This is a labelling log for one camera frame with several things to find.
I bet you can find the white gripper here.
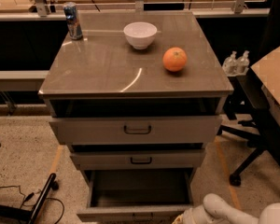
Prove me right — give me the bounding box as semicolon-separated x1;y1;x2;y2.
172;206;208;224

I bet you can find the grey drawer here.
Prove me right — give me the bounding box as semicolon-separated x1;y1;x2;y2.
71;149;205;170
49;116;222;145
77;168;193;222

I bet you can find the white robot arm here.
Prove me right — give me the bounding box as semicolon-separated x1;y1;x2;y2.
172;193;280;224

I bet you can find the grey drawer cabinet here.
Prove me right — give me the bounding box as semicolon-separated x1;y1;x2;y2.
37;10;235;185

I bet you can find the black office chair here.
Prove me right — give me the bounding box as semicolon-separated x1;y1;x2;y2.
219;0;280;186

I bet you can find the orange fruit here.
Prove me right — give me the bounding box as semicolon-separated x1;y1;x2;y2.
162;47;188;72

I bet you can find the left clear sanitizer bottle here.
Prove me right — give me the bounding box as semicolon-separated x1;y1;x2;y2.
222;51;236;75

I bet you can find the clear sanitizer bottle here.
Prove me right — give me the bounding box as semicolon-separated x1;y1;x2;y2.
222;51;236;75
236;50;249;74

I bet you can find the right clear sanitizer bottle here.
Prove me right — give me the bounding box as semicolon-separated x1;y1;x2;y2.
236;50;249;74

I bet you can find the wooden side table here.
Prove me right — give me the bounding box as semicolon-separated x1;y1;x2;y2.
252;46;280;126

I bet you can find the black stand leg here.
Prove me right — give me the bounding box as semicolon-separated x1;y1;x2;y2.
0;173;57;224

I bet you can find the white ceramic bowl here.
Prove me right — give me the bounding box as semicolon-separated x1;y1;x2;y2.
123;21;157;49

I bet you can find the blue silver drink can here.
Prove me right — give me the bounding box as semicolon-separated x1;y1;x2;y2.
63;2;83;40

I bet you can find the black floor cable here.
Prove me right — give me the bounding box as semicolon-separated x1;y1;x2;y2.
0;128;65;224

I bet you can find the metal bench rail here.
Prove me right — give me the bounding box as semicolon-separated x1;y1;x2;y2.
0;71;48;91

